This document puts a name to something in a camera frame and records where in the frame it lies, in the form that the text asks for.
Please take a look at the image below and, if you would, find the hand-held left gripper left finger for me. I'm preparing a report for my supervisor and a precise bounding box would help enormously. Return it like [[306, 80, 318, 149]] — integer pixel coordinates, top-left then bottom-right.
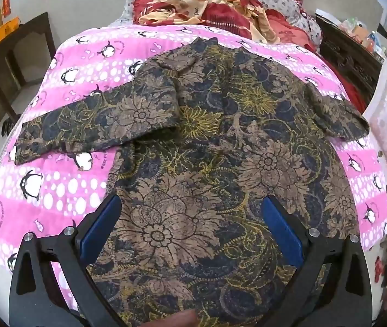
[[9, 193, 123, 327]]

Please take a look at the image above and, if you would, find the dark carved wooden cabinet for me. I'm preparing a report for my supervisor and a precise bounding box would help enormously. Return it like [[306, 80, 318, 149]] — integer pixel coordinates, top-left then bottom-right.
[[315, 15, 385, 110]]

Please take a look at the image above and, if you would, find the red and cream floral quilt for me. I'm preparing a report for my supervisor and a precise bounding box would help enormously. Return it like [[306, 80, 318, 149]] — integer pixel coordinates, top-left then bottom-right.
[[133, 0, 320, 53]]

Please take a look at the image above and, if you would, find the pink penguin blanket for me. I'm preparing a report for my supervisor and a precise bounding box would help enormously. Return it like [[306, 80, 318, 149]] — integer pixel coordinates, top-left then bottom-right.
[[0, 24, 387, 314]]

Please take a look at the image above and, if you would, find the orange box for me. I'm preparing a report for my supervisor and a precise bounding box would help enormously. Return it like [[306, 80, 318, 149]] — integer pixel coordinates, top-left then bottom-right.
[[0, 19, 22, 44]]

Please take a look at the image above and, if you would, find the dark wooden table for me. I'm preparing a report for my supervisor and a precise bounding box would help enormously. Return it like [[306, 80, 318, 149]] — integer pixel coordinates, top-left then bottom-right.
[[0, 12, 58, 133]]

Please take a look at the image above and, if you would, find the brown floral shirt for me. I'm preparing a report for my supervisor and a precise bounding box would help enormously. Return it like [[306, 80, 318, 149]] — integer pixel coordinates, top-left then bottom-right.
[[14, 37, 370, 327]]

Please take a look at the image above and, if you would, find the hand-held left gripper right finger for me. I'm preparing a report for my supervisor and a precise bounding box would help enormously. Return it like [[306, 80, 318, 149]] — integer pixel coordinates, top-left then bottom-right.
[[262, 196, 374, 327]]

